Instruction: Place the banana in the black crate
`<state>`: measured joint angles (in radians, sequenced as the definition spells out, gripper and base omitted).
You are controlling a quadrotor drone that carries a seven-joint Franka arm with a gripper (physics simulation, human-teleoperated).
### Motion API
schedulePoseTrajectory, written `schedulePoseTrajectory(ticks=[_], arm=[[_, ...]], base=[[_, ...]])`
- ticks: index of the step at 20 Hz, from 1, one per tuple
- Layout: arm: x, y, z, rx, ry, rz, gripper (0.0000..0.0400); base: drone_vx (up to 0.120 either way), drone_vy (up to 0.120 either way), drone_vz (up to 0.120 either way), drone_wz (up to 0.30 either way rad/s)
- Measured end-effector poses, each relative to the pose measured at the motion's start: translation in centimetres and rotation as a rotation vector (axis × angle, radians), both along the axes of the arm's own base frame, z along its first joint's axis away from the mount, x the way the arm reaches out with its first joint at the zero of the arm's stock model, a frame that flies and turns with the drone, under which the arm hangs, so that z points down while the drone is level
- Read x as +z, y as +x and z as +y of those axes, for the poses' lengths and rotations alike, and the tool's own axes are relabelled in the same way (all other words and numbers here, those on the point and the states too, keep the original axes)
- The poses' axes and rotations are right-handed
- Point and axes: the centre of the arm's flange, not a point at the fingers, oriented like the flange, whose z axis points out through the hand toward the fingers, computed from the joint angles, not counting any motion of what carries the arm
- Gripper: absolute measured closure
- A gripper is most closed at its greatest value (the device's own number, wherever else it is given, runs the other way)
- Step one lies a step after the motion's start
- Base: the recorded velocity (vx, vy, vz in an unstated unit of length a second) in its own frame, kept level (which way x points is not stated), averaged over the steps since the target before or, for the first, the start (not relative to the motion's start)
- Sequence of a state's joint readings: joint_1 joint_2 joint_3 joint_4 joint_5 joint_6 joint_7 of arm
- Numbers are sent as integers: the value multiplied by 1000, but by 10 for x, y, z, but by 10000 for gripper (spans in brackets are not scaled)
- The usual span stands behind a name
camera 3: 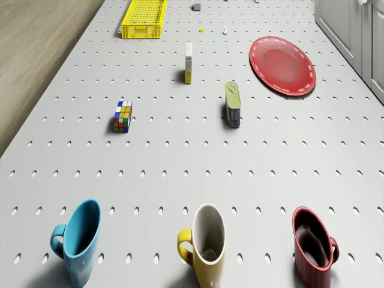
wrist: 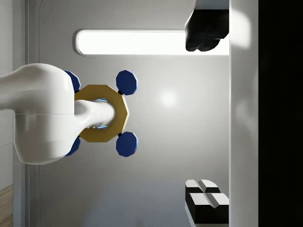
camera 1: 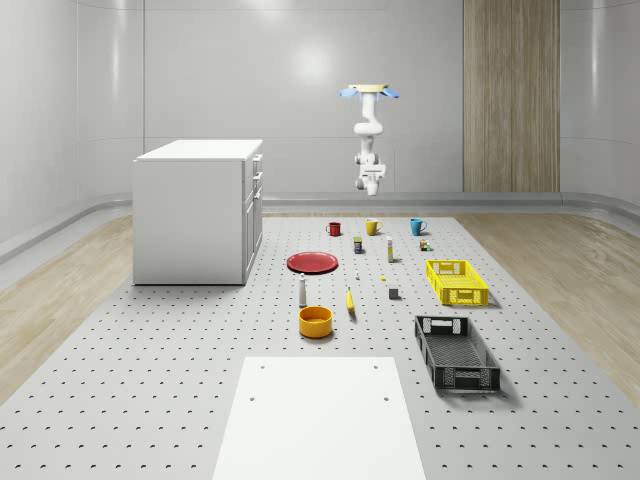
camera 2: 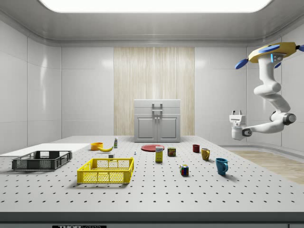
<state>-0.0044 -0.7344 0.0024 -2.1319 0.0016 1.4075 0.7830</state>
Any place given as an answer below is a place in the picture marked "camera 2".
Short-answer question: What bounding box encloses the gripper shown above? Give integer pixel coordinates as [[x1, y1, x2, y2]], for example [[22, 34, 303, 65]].
[[228, 109, 247, 127]]

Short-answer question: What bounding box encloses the blue mug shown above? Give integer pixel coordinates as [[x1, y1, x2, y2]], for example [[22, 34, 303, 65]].
[[215, 158, 229, 176]]

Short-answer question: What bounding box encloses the white cabinet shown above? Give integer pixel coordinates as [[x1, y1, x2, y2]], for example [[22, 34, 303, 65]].
[[133, 99, 181, 143]]

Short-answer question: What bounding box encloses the drone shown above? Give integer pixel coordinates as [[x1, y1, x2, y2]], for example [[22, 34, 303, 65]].
[[235, 42, 304, 70]]

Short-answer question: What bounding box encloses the yellow box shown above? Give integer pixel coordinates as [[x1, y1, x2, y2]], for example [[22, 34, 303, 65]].
[[155, 146, 165, 163]]

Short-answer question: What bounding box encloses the red plate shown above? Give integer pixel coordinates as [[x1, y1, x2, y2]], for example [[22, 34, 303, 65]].
[[141, 144, 165, 152]]

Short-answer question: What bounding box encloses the yellow basket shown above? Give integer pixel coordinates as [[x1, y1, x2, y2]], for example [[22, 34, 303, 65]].
[[76, 157, 135, 184]]

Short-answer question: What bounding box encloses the dark grey basket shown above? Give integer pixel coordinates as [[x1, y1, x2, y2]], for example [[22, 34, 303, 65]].
[[11, 150, 73, 171]]

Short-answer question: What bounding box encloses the white board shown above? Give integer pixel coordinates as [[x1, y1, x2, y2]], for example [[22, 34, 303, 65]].
[[0, 143, 90, 157]]

